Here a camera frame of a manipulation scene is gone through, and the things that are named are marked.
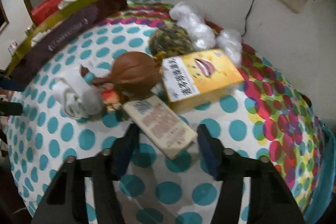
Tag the beige card box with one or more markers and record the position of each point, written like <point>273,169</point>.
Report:
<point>161,125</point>

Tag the yellow medicine box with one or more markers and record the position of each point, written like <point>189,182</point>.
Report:
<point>198,78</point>

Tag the gold tin box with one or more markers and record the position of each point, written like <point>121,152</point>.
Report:
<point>54,34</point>

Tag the polka dot bed sheet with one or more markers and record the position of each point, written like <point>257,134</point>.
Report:
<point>121,121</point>

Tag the woven rope ball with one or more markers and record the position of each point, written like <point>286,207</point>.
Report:
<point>171,39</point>

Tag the white cloth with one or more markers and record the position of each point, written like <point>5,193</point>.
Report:
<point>78,99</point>

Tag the red paper bag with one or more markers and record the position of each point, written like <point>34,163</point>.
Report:
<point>48,6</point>

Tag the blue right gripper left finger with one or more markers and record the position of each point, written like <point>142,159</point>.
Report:
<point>123,149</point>

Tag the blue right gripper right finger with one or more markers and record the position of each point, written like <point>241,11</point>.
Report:
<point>212,152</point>

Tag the clear plastic bag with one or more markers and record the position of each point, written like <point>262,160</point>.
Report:
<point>189,17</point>

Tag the brown haired doll figure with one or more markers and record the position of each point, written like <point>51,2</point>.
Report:
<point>132,75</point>

